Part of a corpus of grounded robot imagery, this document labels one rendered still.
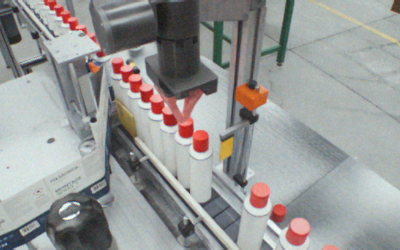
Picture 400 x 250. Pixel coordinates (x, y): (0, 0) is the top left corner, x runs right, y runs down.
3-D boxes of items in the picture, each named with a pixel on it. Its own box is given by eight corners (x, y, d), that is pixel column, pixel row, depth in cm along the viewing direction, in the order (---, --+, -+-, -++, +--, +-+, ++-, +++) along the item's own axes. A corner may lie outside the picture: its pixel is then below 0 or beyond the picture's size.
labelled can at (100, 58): (101, 98, 108) (88, 43, 95) (115, 92, 111) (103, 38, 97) (107, 106, 105) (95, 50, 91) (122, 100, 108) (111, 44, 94)
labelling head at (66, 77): (66, 117, 101) (40, 43, 84) (103, 101, 107) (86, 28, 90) (83, 142, 93) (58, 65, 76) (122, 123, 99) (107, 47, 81)
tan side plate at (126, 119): (118, 122, 97) (113, 98, 91) (121, 121, 98) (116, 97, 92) (135, 141, 91) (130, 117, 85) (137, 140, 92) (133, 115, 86)
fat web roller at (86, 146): (92, 197, 79) (72, 144, 67) (109, 188, 81) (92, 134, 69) (100, 210, 77) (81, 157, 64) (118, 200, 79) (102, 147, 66)
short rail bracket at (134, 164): (130, 181, 89) (123, 151, 81) (150, 170, 92) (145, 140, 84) (136, 188, 87) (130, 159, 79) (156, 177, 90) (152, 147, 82)
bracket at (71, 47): (43, 44, 84) (42, 41, 83) (81, 32, 89) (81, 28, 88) (59, 66, 76) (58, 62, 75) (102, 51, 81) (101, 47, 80)
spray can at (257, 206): (231, 244, 70) (239, 187, 57) (248, 230, 73) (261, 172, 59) (247, 261, 67) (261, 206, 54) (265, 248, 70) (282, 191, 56)
